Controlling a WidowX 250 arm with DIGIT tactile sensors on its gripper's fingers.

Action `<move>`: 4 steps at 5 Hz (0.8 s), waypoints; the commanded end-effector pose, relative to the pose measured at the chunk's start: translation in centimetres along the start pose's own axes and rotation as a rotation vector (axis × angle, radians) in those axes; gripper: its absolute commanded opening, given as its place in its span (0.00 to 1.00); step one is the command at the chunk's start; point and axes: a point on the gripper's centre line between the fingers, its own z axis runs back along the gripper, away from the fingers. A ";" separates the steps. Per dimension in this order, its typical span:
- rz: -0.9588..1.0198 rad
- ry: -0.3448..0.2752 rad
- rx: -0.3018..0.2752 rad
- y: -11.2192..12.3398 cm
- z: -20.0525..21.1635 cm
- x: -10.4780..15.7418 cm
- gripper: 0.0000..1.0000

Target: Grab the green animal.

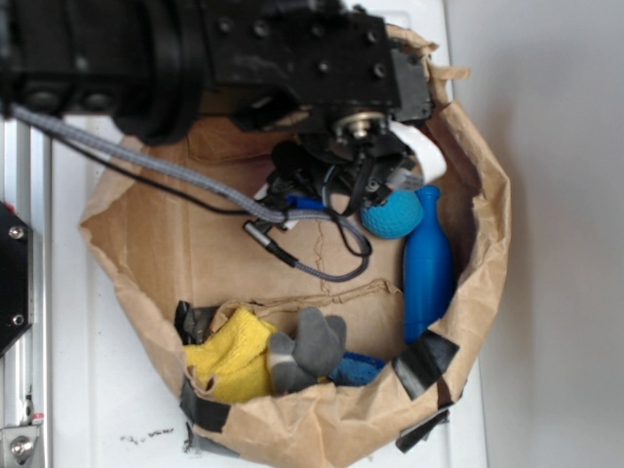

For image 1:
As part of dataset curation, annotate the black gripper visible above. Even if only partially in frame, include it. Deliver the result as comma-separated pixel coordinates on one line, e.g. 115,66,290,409
198,1,447,179

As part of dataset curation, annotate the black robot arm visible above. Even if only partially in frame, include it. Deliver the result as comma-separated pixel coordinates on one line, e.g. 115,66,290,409
1,1,447,182

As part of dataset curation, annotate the blue dimpled ball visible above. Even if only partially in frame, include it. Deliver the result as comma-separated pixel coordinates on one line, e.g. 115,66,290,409
360,191,423,239

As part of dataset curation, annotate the blue plastic bottle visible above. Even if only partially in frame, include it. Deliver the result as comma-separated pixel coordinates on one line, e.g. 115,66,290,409
403,185,454,344

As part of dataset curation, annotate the blue sponge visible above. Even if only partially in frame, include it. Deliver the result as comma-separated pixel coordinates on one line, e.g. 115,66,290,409
329,352,386,387

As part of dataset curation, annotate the brown paper bag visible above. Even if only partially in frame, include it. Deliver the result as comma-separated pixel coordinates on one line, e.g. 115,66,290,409
79,23,512,468

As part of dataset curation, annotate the yellow fuzzy cloth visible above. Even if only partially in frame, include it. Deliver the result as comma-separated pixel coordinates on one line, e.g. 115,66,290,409
185,307,279,404

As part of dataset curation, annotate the thin black cable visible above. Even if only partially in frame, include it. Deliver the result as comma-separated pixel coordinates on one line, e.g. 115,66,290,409
48,134,259,216

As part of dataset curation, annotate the grey braided cable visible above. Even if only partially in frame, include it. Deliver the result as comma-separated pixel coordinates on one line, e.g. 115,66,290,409
10,104,374,283

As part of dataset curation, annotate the aluminium frame rail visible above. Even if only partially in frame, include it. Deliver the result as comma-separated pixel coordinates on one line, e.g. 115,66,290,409
1,120,50,467

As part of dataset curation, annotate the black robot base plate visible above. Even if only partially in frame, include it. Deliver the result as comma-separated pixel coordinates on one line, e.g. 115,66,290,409
0,202,32,357

